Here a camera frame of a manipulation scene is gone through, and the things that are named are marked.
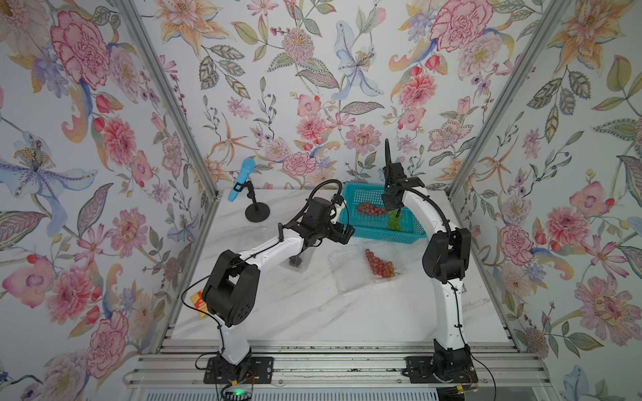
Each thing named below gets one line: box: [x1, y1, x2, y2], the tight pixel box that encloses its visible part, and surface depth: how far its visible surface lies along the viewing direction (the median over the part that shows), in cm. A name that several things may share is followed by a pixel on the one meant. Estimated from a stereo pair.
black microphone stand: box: [232, 180, 271, 223], surface depth 115 cm
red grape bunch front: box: [364, 248, 396, 279], surface depth 95 cm
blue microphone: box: [228, 157, 257, 202], surface depth 97 cm
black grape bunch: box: [289, 255, 303, 268], surface depth 95 cm
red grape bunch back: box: [357, 202, 387, 217], surface depth 113 cm
